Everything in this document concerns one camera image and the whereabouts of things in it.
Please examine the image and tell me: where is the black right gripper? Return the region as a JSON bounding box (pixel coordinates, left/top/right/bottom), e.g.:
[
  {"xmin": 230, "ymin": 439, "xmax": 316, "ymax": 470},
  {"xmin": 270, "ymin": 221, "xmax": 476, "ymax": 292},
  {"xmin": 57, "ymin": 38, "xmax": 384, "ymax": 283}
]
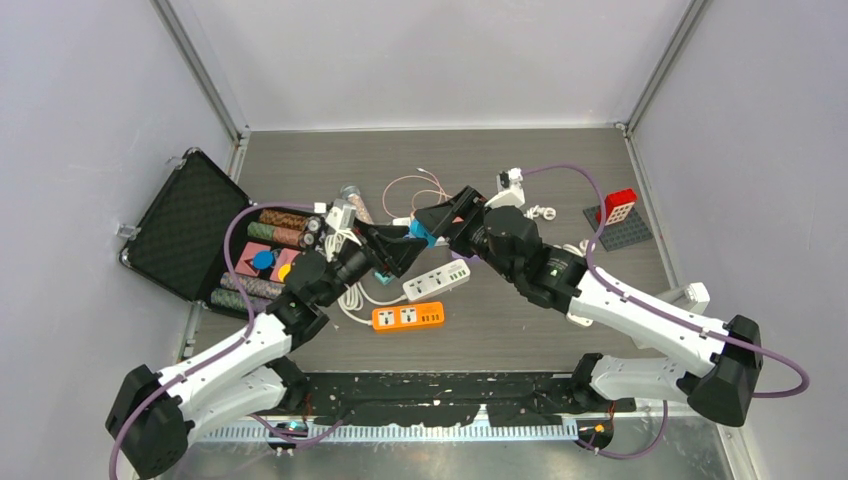
[{"xmin": 414, "ymin": 186, "xmax": 519, "ymax": 284}]

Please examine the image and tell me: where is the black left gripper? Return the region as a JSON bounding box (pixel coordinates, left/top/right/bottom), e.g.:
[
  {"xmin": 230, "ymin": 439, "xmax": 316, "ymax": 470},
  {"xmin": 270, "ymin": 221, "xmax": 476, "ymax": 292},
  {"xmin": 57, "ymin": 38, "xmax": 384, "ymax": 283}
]
[{"xmin": 318, "ymin": 218, "xmax": 426, "ymax": 307}]

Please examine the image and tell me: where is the blue plug adapter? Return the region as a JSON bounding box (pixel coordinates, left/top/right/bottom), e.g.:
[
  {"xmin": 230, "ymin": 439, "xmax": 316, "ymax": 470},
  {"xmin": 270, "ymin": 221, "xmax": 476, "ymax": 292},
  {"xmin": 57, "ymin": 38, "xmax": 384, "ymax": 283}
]
[{"xmin": 409, "ymin": 219, "xmax": 437, "ymax": 248}]

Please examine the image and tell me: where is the pink charger with cable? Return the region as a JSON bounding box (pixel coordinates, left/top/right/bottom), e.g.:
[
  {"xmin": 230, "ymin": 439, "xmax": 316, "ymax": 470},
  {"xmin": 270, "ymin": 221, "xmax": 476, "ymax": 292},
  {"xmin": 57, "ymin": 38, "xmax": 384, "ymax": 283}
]
[{"xmin": 380, "ymin": 167, "xmax": 449, "ymax": 220}]

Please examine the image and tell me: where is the white plug adapter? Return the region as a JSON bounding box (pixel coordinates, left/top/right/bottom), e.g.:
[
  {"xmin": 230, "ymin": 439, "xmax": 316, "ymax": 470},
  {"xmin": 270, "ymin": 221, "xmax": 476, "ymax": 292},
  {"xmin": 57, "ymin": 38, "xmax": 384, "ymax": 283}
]
[{"xmin": 565, "ymin": 313, "xmax": 594, "ymax": 328}]

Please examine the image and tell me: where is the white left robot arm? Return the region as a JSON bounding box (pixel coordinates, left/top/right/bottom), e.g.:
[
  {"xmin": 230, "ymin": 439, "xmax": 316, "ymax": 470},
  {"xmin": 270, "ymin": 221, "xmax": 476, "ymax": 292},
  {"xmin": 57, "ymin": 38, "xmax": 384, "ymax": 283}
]
[{"xmin": 105, "ymin": 223, "xmax": 427, "ymax": 479}]

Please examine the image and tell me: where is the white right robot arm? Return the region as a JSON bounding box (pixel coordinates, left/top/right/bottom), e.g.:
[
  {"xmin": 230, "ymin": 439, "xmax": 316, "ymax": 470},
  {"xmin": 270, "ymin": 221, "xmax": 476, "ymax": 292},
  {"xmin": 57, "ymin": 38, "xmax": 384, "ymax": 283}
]
[{"xmin": 414, "ymin": 187, "xmax": 763, "ymax": 427}]

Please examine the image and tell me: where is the teal plug adapter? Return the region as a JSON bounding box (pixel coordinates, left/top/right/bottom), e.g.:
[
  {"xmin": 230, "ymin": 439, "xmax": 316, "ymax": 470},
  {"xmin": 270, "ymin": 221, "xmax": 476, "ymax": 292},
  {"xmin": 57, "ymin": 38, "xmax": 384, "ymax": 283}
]
[{"xmin": 374, "ymin": 271, "xmax": 394, "ymax": 285}]

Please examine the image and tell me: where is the white usb power strip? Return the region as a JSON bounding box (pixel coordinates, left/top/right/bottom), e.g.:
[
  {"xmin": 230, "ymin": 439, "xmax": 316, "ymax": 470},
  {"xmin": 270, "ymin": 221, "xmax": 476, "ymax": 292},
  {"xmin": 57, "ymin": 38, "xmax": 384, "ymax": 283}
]
[{"xmin": 402, "ymin": 259, "xmax": 471, "ymax": 302}]

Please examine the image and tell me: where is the orange power strip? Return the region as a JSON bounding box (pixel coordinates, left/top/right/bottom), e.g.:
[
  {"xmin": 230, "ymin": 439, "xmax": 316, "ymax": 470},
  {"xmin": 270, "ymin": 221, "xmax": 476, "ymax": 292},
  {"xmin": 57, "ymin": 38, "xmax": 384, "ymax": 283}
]
[{"xmin": 372, "ymin": 302, "xmax": 446, "ymax": 334}]

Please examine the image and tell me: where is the yellow round chip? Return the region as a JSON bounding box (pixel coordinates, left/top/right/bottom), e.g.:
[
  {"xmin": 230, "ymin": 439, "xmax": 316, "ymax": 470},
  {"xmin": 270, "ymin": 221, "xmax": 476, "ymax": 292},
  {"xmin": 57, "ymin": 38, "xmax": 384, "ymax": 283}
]
[{"xmin": 277, "ymin": 264, "xmax": 291, "ymax": 283}]

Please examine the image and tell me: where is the blue round chip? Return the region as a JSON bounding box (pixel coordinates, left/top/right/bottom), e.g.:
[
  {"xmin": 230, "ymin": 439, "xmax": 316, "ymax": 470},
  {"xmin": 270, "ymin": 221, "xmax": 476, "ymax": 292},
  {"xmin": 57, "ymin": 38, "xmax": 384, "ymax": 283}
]
[{"xmin": 251, "ymin": 250, "xmax": 276, "ymax": 271}]

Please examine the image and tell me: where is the red toy brick block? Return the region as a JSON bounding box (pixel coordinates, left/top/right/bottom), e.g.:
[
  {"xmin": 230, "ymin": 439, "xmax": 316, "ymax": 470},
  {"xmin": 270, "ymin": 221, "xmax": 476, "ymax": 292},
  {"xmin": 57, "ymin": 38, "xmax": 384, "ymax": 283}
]
[{"xmin": 595, "ymin": 188, "xmax": 638, "ymax": 226}]

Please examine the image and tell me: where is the dark grey brick baseplate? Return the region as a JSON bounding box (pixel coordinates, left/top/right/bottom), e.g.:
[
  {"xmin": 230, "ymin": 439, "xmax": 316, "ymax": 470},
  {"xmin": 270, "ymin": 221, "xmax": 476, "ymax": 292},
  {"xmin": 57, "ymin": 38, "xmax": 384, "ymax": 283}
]
[{"xmin": 598, "ymin": 208, "xmax": 653, "ymax": 252}]

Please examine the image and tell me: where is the black poker chip case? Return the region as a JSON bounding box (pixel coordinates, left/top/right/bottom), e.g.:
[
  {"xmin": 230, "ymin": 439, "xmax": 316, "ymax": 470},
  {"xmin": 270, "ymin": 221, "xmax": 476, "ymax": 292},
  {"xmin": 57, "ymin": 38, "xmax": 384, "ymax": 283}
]
[{"xmin": 119, "ymin": 148, "xmax": 322, "ymax": 319}]

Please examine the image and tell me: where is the white box device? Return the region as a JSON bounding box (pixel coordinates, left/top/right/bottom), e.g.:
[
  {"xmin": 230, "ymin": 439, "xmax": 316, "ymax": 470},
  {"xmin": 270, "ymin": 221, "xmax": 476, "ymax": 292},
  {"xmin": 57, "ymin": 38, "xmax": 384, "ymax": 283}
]
[{"xmin": 655, "ymin": 282, "xmax": 710, "ymax": 314}]

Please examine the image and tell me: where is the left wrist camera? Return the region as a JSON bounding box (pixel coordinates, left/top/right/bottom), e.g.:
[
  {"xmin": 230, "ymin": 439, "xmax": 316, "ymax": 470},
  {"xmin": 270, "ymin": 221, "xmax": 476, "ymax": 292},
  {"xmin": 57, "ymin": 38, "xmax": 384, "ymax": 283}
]
[{"xmin": 313, "ymin": 199, "xmax": 359, "ymax": 250}]

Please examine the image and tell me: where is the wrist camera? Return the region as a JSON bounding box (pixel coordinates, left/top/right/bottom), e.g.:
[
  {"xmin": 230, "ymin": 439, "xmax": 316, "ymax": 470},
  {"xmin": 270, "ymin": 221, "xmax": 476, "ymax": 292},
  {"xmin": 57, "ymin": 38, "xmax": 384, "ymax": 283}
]
[
  {"xmin": 313, "ymin": 199, "xmax": 359, "ymax": 250},
  {"xmin": 485, "ymin": 168, "xmax": 525, "ymax": 209}
]

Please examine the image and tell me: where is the white coiled power cable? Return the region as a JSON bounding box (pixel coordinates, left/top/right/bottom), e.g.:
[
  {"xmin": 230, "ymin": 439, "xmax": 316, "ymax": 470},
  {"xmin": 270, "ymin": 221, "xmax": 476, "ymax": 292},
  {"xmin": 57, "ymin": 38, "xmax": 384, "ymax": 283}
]
[{"xmin": 319, "ymin": 228, "xmax": 407, "ymax": 328}]

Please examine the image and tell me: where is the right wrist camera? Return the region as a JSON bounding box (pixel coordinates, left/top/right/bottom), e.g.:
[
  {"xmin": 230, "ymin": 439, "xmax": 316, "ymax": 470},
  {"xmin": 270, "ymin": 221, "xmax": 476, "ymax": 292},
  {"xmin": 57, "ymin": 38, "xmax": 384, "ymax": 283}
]
[{"xmin": 485, "ymin": 168, "xmax": 525, "ymax": 209}]

